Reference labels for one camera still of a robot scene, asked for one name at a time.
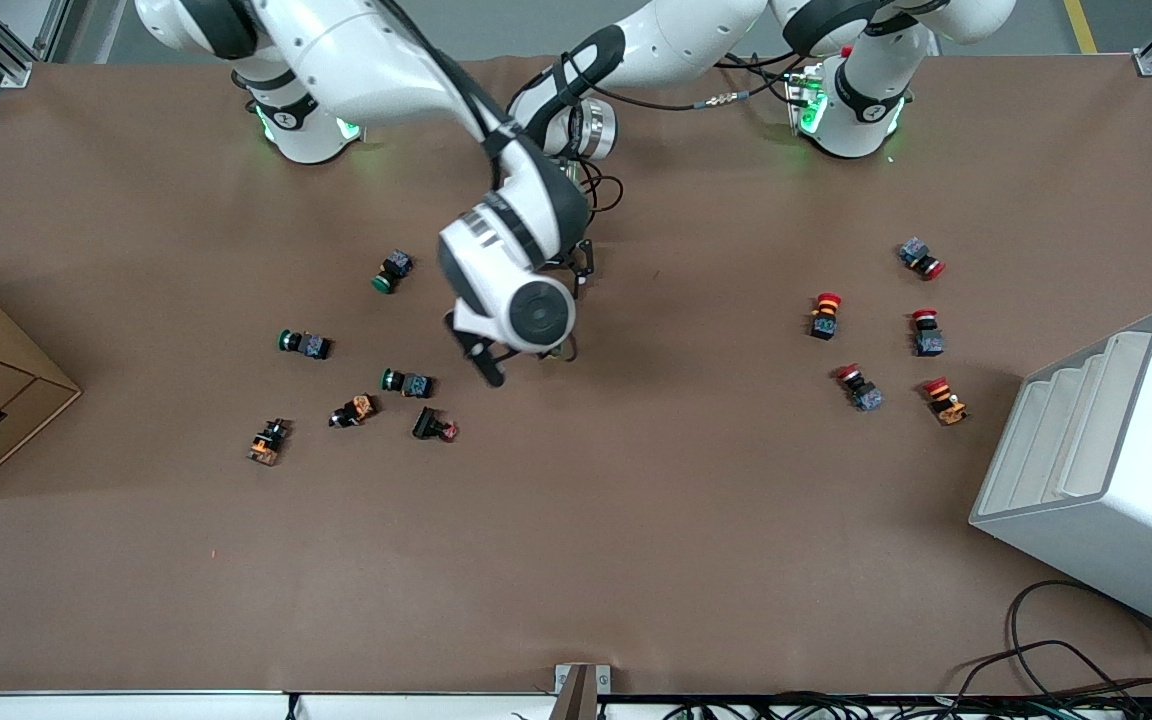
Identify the brown paper table cover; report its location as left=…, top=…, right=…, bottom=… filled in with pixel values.
left=0, top=52, right=1152, bottom=696

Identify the red emergency stop blue block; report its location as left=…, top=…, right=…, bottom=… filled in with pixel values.
left=898, top=237, right=946, bottom=281
left=911, top=308, right=945, bottom=358
left=833, top=363, right=885, bottom=413

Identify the red emergency stop orange block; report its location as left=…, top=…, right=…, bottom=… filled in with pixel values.
left=922, top=376, right=970, bottom=427

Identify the white slotted rack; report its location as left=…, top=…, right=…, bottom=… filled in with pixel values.
left=969, top=309, right=1152, bottom=644

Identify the green push button switch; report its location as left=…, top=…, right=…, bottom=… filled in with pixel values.
left=380, top=368, right=434, bottom=399
left=277, top=328, right=333, bottom=361
left=371, top=250, right=414, bottom=295

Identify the black switch red tip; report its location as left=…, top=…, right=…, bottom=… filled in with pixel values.
left=411, top=405, right=460, bottom=443

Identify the black button orange block switch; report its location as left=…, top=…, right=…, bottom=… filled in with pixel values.
left=329, top=394, right=378, bottom=429
left=247, top=418, right=293, bottom=467

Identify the black base cable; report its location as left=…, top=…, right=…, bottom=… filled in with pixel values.
left=716, top=49, right=807, bottom=89

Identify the metal table edge bracket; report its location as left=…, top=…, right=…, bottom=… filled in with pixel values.
left=554, top=663, right=612, bottom=720

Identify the black cable bundle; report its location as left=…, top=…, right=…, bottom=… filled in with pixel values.
left=661, top=690, right=1152, bottom=720

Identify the black looped cable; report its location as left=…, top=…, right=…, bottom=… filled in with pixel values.
left=956, top=580, right=1152, bottom=701

